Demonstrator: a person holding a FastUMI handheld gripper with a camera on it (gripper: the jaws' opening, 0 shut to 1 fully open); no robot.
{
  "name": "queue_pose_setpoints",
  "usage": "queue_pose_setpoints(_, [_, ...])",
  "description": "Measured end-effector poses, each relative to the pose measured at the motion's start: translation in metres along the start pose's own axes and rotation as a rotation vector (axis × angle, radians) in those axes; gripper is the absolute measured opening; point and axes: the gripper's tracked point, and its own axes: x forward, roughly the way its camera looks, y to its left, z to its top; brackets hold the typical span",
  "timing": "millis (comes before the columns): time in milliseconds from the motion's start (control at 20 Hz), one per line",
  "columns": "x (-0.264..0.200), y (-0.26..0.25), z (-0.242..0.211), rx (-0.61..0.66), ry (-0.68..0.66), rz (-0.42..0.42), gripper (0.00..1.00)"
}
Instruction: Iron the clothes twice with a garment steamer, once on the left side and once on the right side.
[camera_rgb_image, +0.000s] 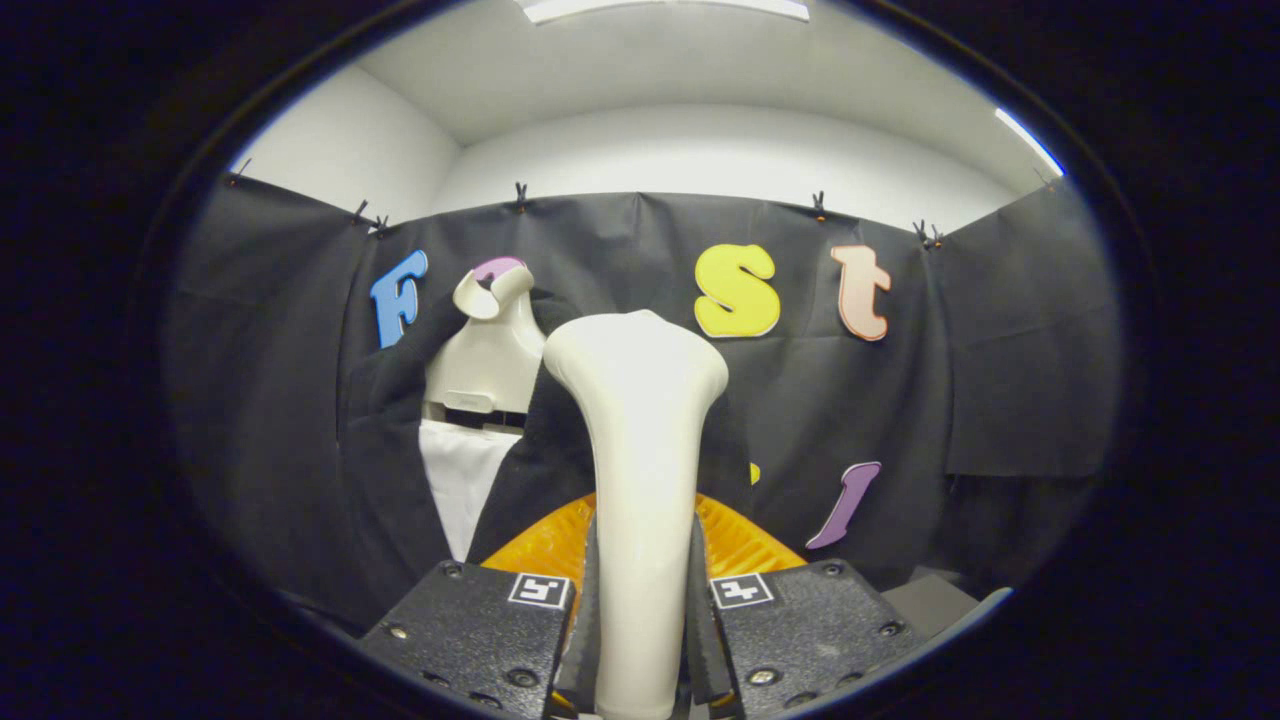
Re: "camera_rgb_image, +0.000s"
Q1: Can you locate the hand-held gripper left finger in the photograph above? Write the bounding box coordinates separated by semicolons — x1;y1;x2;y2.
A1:
358;490;602;719

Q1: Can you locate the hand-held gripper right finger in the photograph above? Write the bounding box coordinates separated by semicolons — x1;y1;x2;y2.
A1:
683;492;927;719

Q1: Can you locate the white garment steamer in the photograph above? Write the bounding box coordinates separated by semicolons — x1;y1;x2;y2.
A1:
542;309;731;720

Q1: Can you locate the black suit jacket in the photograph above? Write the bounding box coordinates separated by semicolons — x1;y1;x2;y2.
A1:
338;288;756;631

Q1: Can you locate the grey cabinet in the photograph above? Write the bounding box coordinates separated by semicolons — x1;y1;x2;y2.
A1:
880;572;983;641

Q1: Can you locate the black backdrop cloth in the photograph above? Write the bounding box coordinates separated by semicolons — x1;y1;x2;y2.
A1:
165;172;1123;641

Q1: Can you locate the long ceiling light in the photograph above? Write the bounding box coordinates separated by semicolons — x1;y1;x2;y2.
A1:
523;0;811;25

